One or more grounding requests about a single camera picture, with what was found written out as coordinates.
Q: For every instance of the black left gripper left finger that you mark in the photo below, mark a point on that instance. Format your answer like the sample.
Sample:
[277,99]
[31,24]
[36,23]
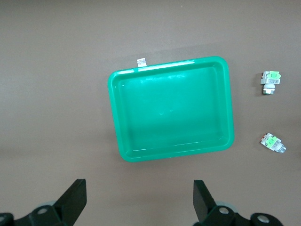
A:
[70,202]

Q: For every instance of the green push button switch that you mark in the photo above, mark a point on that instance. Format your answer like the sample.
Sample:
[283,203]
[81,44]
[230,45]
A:
[270,82]
[272,142]

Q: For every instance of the green plastic tray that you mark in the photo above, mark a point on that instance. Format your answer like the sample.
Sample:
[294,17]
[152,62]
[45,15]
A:
[170,108]

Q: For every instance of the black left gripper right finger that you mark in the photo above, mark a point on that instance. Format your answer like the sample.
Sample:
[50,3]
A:
[204,202]

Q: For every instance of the white label tag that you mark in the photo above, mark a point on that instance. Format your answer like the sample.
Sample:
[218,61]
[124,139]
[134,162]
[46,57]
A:
[141,62]

